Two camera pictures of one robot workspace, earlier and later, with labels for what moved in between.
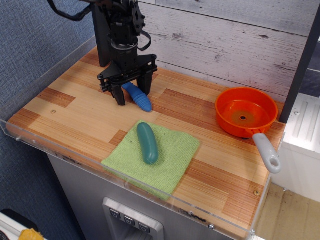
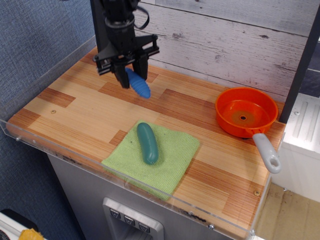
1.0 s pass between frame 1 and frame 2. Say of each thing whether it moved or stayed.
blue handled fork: moved
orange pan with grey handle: stayed
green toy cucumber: stayed
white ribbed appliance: stayed
